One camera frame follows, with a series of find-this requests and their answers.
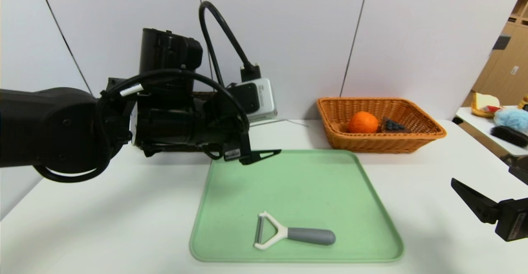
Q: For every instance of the light wooden cabinet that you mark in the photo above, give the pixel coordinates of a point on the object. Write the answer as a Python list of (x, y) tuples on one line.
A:
[(501, 84)]

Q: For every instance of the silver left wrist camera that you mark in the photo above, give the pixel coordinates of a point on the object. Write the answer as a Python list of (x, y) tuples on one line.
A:
[(262, 100)]

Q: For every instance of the chocolate blueberry cake slice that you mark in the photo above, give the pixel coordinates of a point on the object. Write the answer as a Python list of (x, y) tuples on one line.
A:
[(394, 126)]

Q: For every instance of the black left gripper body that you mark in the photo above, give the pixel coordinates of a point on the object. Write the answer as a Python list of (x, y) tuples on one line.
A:
[(236, 153)]

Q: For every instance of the black brush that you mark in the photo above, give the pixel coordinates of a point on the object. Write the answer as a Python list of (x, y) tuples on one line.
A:
[(509, 135)]

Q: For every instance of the orange wicker basket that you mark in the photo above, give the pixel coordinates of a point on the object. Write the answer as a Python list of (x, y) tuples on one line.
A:
[(371, 144)]

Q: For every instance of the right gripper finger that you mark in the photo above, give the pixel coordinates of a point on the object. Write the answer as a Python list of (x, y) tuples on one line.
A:
[(478, 201), (520, 174)]

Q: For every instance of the yellow brown toy figure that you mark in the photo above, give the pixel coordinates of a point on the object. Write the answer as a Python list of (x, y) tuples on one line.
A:
[(525, 102)]

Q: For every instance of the light green plastic tray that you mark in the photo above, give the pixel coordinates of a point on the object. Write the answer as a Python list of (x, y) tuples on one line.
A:
[(321, 195)]

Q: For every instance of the small yellow wicker basket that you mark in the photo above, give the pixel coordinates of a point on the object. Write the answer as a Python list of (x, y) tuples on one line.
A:
[(478, 114)]

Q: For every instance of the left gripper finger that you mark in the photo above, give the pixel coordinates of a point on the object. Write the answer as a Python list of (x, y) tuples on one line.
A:
[(260, 156)]

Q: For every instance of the blue fluffy bath sponge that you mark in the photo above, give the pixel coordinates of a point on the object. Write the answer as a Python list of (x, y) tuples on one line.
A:
[(511, 119)]

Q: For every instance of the pale yellow bread slice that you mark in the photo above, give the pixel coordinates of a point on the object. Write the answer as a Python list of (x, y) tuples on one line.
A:
[(484, 100)]

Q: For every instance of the orange fruit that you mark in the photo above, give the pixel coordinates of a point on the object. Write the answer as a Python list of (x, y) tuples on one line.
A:
[(363, 122)]

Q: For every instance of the dark grey cabinet plate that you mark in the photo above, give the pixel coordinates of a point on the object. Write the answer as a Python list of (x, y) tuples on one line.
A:
[(500, 43)]

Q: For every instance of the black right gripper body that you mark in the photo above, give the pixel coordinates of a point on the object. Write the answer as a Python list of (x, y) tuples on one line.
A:
[(512, 221)]

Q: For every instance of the small red packet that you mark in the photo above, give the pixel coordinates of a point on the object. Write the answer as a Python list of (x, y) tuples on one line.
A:
[(491, 109)]

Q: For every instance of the white side table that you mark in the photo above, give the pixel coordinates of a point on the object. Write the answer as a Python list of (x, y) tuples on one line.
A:
[(478, 125)]

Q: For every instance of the dark brown wicker basket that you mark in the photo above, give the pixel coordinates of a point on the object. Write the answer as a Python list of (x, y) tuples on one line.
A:
[(204, 95)]

